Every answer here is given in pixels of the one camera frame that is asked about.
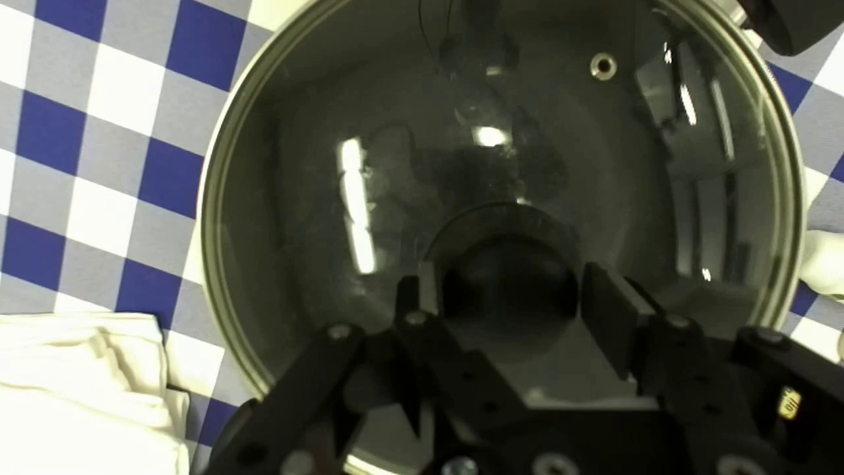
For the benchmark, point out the black cooking pot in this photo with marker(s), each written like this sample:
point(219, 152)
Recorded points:
point(790, 27)

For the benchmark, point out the folded white towel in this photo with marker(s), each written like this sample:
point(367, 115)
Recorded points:
point(88, 398)

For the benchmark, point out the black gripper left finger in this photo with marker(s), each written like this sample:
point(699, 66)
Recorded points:
point(454, 399)

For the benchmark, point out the blue white checkered tablecloth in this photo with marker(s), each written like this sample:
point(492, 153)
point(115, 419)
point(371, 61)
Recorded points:
point(110, 115)

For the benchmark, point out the glass lid with black knob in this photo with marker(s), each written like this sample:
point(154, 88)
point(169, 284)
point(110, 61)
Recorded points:
point(495, 150)

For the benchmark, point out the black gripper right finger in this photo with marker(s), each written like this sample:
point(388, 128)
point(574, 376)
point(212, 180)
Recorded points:
point(747, 404)

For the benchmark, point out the white cup lying down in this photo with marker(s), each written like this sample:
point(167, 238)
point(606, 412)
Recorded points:
point(825, 263)

